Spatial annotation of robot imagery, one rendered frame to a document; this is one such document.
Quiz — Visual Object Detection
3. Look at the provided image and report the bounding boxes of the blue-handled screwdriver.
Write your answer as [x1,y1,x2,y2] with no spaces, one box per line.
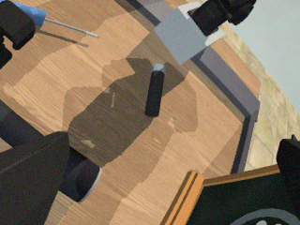
[11,1,98,38]

